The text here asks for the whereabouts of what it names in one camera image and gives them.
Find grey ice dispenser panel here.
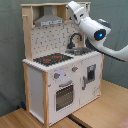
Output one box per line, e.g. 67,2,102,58
87,64,96,83

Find grey metal sink basin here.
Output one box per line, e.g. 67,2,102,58
66,47,91,56

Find black stovetop red burners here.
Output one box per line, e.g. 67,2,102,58
34,53,70,66

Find grey cupboard door handle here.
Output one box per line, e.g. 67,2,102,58
82,76,86,90

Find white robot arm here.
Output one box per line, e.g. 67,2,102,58
66,1,128,61

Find right red oven knob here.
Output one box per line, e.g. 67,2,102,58
72,66,78,72

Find red oven knob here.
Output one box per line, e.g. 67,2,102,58
72,66,78,72
54,73,60,79

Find oven door with window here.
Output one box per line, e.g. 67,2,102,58
55,80,74,111

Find left red oven knob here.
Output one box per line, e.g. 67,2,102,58
54,73,60,79

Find wooden toy kitchen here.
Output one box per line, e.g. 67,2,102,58
22,3,103,127

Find black toy faucet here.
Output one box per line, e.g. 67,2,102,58
67,33,82,49

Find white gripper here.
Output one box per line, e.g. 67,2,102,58
66,1,88,24

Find grey range hood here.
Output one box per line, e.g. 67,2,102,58
35,6,64,27

